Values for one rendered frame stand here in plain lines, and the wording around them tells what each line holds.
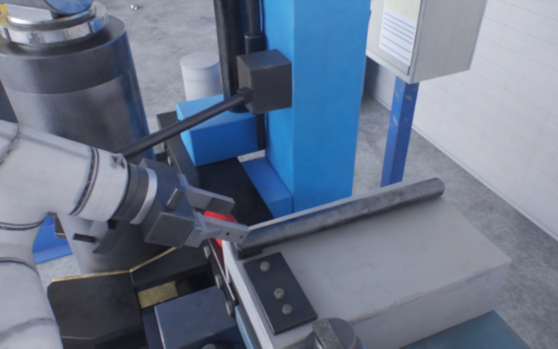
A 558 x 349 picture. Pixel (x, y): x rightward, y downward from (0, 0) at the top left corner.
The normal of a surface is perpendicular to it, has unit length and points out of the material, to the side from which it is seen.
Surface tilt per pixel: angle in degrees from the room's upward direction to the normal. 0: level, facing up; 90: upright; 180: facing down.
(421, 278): 0
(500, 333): 0
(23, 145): 47
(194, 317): 0
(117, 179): 52
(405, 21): 90
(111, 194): 74
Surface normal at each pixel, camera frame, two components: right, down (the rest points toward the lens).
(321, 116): 0.39, 0.55
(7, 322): 0.29, -0.83
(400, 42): -0.92, 0.25
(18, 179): 0.50, 0.33
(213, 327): -0.02, -0.80
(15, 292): 0.44, -0.86
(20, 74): -0.29, 0.58
